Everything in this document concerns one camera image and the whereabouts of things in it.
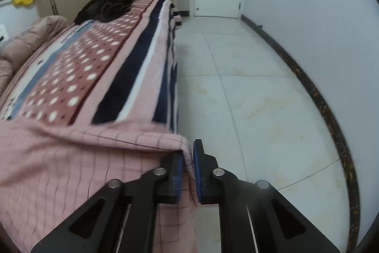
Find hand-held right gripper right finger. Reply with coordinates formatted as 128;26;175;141
192;139;341;253

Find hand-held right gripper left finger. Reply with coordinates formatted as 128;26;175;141
30;151;185;253

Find pink plaid pants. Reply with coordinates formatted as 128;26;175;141
0;117;199;253

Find striped dotted printed blanket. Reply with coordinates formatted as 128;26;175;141
0;0;182;135

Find dark baseboard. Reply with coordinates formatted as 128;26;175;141
240;14;360;253

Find black clothes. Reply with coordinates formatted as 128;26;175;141
73;0;134;25

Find pink striped comforter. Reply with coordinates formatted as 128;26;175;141
0;15;70;93

